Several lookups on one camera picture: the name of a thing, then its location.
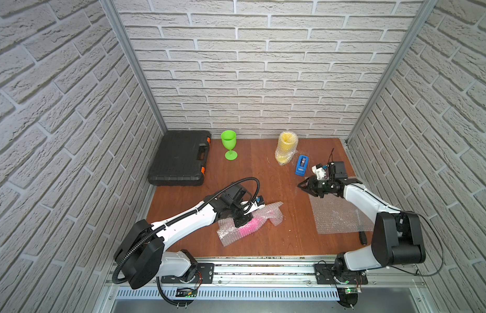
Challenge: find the blue tape dispenser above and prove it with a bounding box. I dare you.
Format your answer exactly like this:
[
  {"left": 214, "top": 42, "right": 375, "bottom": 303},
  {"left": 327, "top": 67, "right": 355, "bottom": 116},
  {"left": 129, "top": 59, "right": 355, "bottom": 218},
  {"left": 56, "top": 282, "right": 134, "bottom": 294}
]
[{"left": 295, "top": 155, "right": 309, "bottom": 177}]

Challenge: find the bubble wrap sheet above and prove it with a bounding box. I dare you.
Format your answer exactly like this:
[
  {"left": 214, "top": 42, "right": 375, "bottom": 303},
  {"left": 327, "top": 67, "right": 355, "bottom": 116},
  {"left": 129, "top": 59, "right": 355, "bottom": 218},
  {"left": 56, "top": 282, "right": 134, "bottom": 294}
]
[
  {"left": 309, "top": 194, "right": 374, "bottom": 235},
  {"left": 217, "top": 202, "right": 283, "bottom": 246},
  {"left": 274, "top": 130, "right": 299, "bottom": 167}
]

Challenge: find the pink plastic wine glass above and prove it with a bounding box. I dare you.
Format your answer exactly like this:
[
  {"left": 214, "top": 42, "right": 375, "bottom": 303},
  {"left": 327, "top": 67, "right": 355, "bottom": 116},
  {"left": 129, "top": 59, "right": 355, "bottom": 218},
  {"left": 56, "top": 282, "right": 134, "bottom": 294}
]
[{"left": 237, "top": 216, "right": 267, "bottom": 237}]

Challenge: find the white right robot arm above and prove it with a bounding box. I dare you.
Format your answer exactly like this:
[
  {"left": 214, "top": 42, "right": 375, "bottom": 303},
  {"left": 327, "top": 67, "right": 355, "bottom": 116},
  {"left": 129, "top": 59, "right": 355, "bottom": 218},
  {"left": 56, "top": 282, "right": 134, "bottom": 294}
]
[{"left": 298, "top": 176, "right": 426, "bottom": 271}]

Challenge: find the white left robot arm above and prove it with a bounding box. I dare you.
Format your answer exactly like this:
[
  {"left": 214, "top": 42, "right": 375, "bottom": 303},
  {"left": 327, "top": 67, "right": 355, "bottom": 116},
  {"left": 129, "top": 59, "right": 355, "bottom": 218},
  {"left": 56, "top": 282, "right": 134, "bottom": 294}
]
[{"left": 112, "top": 183, "right": 265, "bottom": 290}]

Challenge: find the green plastic wine glass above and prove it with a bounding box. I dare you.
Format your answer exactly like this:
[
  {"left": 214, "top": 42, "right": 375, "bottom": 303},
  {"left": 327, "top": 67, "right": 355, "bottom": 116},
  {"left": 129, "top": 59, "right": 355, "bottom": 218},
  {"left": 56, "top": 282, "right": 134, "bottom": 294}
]
[{"left": 221, "top": 130, "right": 238, "bottom": 160}]

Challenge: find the black plastic tool case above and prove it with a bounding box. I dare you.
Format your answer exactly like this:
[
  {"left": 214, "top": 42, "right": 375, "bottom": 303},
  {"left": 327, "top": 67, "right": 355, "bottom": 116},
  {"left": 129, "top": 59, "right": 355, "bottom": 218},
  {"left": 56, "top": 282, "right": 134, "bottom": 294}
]
[{"left": 147, "top": 130, "right": 211, "bottom": 186}]

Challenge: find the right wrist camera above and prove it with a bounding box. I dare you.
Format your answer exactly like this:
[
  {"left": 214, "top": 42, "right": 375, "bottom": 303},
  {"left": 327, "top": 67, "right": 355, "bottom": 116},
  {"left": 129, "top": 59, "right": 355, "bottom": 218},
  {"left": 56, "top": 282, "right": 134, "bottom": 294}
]
[{"left": 312, "top": 161, "right": 348, "bottom": 181}]

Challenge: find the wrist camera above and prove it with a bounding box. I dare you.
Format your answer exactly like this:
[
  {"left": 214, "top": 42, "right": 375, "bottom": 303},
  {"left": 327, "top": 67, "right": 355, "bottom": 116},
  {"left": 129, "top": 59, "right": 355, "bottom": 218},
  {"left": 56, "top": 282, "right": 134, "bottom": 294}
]
[
  {"left": 248, "top": 196, "right": 265, "bottom": 213},
  {"left": 312, "top": 161, "right": 348, "bottom": 181}
]

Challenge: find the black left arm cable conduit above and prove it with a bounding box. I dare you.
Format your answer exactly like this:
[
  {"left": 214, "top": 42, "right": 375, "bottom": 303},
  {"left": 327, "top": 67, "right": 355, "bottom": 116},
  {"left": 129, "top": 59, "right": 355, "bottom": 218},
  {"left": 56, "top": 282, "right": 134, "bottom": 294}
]
[{"left": 111, "top": 177, "right": 261, "bottom": 306}]

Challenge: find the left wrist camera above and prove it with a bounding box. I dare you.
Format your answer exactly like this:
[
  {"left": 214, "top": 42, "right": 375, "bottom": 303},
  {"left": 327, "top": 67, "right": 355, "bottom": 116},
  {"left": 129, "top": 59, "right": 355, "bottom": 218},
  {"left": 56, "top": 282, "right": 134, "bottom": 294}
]
[{"left": 248, "top": 196, "right": 265, "bottom": 213}]

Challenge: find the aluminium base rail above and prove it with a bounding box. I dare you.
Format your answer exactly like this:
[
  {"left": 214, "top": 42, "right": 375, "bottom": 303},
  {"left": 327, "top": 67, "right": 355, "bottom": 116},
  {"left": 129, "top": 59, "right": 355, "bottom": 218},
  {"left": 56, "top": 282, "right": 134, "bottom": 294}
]
[{"left": 94, "top": 256, "right": 437, "bottom": 312}]

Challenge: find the right aluminium corner post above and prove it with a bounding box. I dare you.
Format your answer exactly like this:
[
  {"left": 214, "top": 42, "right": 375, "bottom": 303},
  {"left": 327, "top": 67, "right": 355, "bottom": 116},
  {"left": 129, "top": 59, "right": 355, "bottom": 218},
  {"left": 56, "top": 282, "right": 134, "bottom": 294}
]
[{"left": 345, "top": 0, "right": 437, "bottom": 146}]

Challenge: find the aluminium corner post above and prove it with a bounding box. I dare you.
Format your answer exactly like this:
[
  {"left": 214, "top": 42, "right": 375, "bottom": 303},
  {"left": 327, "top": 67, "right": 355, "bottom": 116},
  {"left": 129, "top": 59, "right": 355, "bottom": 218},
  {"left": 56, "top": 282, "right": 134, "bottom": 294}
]
[
  {"left": 101, "top": 0, "right": 168, "bottom": 134},
  {"left": 345, "top": 0, "right": 437, "bottom": 146}
]

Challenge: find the left aluminium corner post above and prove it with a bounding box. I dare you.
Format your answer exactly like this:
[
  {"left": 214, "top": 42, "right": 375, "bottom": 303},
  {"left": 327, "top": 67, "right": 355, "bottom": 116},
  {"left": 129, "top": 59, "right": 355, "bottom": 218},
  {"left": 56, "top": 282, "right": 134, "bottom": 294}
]
[{"left": 101, "top": 0, "right": 168, "bottom": 134}]

